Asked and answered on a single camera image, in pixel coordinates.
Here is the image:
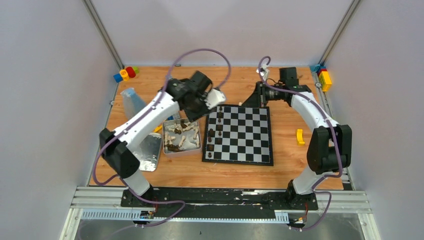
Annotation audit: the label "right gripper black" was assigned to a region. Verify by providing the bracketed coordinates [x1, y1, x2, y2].
[241, 81, 285, 108]

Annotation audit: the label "folding chess board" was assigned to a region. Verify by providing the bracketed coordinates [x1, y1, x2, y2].
[202, 104, 274, 166]

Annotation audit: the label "silver tin lid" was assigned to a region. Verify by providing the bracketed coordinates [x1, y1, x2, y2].
[134, 132, 163, 172]

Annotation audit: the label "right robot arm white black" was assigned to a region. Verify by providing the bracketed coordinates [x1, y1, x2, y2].
[242, 66, 352, 209]

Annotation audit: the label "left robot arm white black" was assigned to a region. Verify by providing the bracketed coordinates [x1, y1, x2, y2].
[97, 71, 213, 207]

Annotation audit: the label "pink tin box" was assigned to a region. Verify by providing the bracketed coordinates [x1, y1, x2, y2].
[162, 118, 202, 158]

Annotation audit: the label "yellow plastic block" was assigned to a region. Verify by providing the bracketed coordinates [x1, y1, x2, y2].
[296, 128, 306, 146]

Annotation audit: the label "stacked coloured bricks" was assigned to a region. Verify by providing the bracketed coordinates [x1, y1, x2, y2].
[309, 64, 332, 93]

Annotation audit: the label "coloured toy blocks cluster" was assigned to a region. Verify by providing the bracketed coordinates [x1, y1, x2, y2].
[113, 66, 140, 83]

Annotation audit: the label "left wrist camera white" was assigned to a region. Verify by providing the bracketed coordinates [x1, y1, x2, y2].
[205, 88, 227, 110]

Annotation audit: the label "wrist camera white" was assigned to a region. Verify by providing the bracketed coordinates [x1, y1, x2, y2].
[256, 66, 270, 78]
[205, 88, 227, 110]

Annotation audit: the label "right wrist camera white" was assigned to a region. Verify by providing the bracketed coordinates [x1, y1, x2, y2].
[256, 66, 270, 78]

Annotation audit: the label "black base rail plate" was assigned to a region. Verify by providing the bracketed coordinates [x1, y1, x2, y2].
[120, 187, 318, 219]

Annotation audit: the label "aluminium frame rail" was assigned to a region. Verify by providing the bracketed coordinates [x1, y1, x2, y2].
[61, 186, 380, 240]

